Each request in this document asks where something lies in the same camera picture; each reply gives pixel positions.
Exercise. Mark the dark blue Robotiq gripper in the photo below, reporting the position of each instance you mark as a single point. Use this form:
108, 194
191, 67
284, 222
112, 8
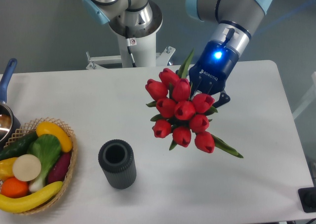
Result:
210, 72

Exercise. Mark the red tulip bouquet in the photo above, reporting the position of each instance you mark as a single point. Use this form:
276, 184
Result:
180, 114

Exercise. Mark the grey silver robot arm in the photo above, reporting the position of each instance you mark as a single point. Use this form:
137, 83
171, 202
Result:
136, 22

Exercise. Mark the dark grey ribbed vase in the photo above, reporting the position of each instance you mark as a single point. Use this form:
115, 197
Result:
116, 158

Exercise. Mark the black device at edge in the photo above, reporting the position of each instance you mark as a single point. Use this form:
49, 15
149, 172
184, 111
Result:
308, 199

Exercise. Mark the purple sweet potato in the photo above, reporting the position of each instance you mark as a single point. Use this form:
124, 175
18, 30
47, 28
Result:
59, 170

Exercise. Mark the green bok choy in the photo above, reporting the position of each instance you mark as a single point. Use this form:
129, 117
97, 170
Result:
47, 149

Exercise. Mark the woven wicker basket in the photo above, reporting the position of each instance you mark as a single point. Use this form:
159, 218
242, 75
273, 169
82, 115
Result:
31, 127

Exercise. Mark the white round radish slice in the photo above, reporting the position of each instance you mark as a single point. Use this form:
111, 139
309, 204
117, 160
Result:
26, 167

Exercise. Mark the green cucumber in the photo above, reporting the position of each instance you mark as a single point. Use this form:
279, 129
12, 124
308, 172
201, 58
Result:
18, 147

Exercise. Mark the yellow bell pepper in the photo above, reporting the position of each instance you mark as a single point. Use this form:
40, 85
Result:
6, 168

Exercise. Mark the orange fruit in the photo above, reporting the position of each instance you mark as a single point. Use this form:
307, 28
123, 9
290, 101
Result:
14, 188

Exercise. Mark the yellow banana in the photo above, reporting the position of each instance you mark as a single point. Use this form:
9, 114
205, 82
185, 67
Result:
26, 203

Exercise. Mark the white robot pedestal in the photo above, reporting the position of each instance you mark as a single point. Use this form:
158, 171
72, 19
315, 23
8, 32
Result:
134, 52

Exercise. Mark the blue handled saucepan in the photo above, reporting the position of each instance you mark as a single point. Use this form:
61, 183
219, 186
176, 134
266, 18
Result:
8, 122

